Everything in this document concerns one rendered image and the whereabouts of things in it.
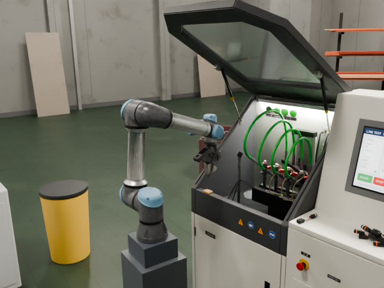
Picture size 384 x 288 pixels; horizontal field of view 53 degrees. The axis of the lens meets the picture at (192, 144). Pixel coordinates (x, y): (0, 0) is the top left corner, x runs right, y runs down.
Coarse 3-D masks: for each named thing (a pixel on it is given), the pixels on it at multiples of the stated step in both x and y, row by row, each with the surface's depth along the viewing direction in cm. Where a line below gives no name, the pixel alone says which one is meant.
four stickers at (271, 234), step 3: (240, 219) 207; (240, 222) 207; (249, 222) 202; (252, 222) 201; (249, 225) 203; (252, 225) 201; (252, 228) 201; (258, 228) 198; (261, 228) 196; (258, 231) 198; (261, 231) 197; (270, 231) 192; (273, 231) 191; (270, 234) 193; (273, 234) 191; (270, 237) 193; (273, 237) 191
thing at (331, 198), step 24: (360, 96) 182; (336, 120) 190; (336, 144) 190; (336, 168) 189; (336, 192) 188; (360, 216) 179; (288, 240) 185; (312, 240) 174; (288, 264) 187; (312, 264) 177; (336, 264) 167; (360, 264) 158
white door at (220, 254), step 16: (208, 224) 228; (208, 240) 231; (224, 240) 220; (240, 240) 210; (208, 256) 234; (224, 256) 223; (240, 256) 212; (256, 256) 203; (272, 256) 194; (208, 272) 237; (224, 272) 226; (240, 272) 215; (256, 272) 205; (272, 272) 196
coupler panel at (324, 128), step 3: (324, 123) 219; (330, 123) 216; (324, 126) 219; (327, 126) 217; (330, 126) 216; (324, 129) 219; (327, 129) 218; (324, 132) 217; (327, 132) 218; (321, 135) 221; (324, 135) 220; (321, 138) 222; (324, 138) 220; (327, 138) 219; (321, 141) 222; (324, 141) 221; (327, 141) 219; (321, 144) 222; (321, 147) 223; (321, 150) 220
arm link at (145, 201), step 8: (144, 192) 181; (152, 192) 182; (160, 192) 183; (136, 200) 183; (144, 200) 177; (152, 200) 177; (160, 200) 180; (136, 208) 183; (144, 208) 178; (152, 208) 178; (160, 208) 180; (144, 216) 179; (152, 216) 179; (160, 216) 181
